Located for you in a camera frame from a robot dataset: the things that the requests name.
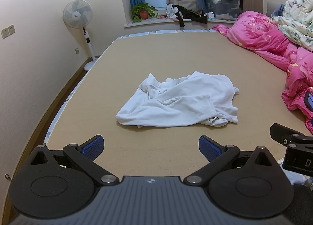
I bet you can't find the white floral duvet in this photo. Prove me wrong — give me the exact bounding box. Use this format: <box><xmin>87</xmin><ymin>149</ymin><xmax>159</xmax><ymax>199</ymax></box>
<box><xmin>272</xmin><ymin>0</ymin><xmax>312</xmax><ymax>52</ymax></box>

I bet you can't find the pile of dark clothes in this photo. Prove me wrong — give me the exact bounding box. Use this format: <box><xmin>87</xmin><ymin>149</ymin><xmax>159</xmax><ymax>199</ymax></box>
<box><xmin>166</xmin><ymin>0</ymin><xmax>208</xmax><ymax>28</ymax></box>

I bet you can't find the white long-sleeve shirt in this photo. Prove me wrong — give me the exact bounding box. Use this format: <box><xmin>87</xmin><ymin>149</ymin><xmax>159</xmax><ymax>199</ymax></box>
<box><xmin>116</xmin><ymin>71</ymin><xmax>239</xmax><ymax>128</ymax></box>

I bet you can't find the clear plastic storage bin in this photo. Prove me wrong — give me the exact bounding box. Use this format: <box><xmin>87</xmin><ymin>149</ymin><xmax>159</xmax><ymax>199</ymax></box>
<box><xmin>204</xmin><ymin>0</ymin><xmax>242</xmax><ymax>20</ymax></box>

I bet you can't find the pink floral quilt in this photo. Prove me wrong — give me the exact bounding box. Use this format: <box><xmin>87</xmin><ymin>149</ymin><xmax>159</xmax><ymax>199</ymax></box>
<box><xmin>213</xmin><ymin>11</ymin><xmax>312</xmax><ymax>132</ymax></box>

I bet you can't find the blue phone on quilt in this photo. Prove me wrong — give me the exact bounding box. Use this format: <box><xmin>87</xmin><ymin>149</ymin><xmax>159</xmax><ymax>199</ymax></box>
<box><xmin>303</xmin><ymin>91</ymin><xmax>313</xmax><ymax>112</ymax></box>

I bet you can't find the tan bed mattress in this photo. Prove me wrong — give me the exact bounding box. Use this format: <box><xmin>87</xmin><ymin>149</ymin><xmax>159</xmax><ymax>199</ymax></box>
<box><xmin>47</xmin><ymin>32</ymin><xmax>308</xmax><ymax>177</ymax></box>

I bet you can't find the white standing fan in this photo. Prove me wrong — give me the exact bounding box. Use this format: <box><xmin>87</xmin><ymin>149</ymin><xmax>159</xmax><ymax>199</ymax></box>
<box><xmin>63</xmin><ymin>0</ymin><xmax>97</xmax><ymax>71</ymax></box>

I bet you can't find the potted green plant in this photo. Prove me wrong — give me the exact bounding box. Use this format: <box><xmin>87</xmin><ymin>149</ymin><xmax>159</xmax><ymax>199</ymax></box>
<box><xmin>130</xmin><ymin>3</ymin><xmax>158</xmax><ymax>23</ymax></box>

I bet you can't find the wall light switch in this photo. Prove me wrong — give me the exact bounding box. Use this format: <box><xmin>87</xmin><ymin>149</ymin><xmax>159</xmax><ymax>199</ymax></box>
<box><xmin>1</xmin><ymin>25</ymin><xmax>15</xmax><ymax>39</ymax></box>

